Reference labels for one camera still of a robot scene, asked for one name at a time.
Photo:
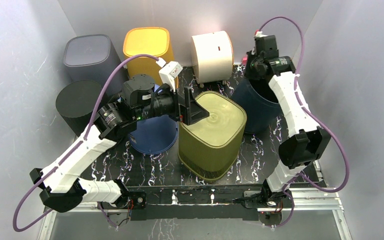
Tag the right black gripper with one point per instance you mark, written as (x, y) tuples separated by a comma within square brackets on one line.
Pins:
[(254, 66)]

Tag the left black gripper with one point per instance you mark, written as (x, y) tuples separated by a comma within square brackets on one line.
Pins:
[(192, 113)]

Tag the blue plastic bin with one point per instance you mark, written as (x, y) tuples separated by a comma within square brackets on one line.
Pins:
[(155, 132)]

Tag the dark navy bin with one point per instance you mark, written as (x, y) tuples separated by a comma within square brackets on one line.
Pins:
[(260, 105)]

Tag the olive green mesh basket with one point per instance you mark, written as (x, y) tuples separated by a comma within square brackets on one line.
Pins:
[(209, 147)]

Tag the orange mesh waste basket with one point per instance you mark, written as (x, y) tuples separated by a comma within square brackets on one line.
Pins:
[(153, 41)]

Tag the grey mesh waste basket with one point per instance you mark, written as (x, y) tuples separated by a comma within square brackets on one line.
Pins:
[(91, 57)]

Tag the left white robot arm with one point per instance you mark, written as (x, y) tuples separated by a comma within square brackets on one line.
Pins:
[(62, 188)]

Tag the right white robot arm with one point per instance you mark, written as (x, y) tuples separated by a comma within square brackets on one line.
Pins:
[(275, 77)]

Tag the small red block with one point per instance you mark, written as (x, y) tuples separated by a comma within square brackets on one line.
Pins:
[(244, 60)]

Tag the white curved plastic object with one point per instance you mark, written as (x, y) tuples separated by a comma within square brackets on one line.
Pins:
[(212, 57)]

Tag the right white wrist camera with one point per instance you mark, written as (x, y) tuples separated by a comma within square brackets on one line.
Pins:
[(259, 34)]

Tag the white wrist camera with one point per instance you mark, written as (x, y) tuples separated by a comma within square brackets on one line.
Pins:
[(169, 72), (259, 34)]

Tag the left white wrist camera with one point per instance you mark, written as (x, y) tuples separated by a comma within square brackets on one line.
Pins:
[(169, 72)]

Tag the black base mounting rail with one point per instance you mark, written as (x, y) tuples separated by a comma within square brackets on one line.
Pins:
[(243, 201)]

